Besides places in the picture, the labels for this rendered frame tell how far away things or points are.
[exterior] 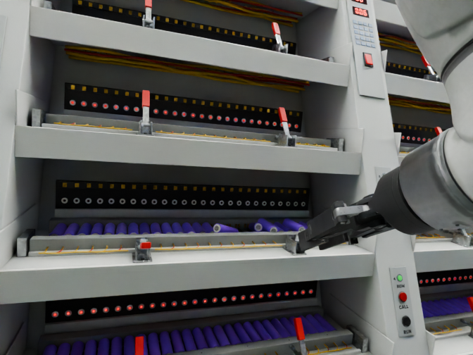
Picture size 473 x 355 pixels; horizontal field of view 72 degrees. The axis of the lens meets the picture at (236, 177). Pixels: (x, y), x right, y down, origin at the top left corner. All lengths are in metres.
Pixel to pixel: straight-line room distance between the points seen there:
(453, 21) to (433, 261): 0.57
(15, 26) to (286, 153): 0.48
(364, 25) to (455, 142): 0.59
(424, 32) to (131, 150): 0.41
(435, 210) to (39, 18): 0.60
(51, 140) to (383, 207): 0.46
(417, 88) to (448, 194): 0.61
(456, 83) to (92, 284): 0.48
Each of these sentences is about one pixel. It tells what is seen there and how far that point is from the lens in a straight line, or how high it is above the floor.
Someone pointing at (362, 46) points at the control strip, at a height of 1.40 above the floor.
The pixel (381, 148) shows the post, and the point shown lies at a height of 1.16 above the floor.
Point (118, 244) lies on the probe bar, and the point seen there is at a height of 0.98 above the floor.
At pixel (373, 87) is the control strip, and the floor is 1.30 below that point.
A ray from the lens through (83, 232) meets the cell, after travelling 0.60.
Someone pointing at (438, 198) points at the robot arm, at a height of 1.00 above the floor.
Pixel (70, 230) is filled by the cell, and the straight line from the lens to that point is 0.61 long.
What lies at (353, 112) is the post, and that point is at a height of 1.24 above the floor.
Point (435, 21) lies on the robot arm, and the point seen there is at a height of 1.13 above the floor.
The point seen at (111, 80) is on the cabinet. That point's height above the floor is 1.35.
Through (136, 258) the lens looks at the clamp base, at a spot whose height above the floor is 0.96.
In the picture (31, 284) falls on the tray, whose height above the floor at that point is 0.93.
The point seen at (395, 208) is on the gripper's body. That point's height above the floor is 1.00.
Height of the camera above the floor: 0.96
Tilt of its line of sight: 13 degrees up
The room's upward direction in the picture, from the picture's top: 2 degrees counter-clockwise
